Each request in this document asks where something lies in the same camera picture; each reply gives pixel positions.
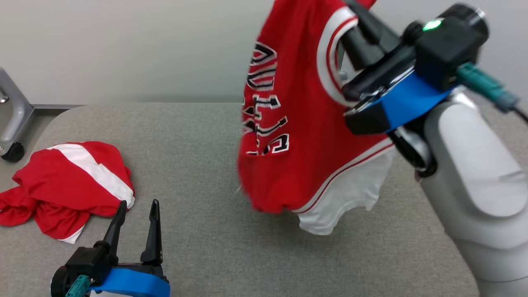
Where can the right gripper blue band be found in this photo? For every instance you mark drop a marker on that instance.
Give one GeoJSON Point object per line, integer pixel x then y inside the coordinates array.
{"type": "Point", "coordinates": [371, 95]}

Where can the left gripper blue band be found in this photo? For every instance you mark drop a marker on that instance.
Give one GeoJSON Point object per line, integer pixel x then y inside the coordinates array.
{"type": "Point", "coordinates": [132, 282]}

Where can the red garment with white stripe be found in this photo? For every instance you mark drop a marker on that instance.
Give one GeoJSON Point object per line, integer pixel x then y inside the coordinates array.
{"type": "Point", "coordinates": [53, 181]}

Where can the red jersey with lettering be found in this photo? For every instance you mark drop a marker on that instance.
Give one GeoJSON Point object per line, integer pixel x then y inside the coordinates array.
{"type": "Point", "coordinates": [297, 173]}

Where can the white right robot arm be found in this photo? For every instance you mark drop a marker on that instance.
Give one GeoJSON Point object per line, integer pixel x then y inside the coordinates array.
{"type": "Point", "coordinates": [474, 173]}

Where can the black caster wheel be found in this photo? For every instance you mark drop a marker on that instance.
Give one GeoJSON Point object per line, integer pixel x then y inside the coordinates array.
{"type": "Point", "coordinates": [13, 152]}

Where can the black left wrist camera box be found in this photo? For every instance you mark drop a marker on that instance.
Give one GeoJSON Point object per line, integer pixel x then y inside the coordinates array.
{"type": "Point", "coordinates": [86, 260]}

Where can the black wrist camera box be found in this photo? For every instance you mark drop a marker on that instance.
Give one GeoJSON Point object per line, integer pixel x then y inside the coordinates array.
{"type": "Point", "coordinates": [86, 260]}
{"type": "Point", "coordinates": [445, 45]}

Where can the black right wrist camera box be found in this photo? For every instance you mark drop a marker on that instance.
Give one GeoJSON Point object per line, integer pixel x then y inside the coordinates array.
{"type": "Point", "coordinates": [445, 45]}

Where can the grey metal cart frame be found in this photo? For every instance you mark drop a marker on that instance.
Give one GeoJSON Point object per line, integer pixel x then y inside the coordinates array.
{"type": "Point", "coordinates": [16, 111]}

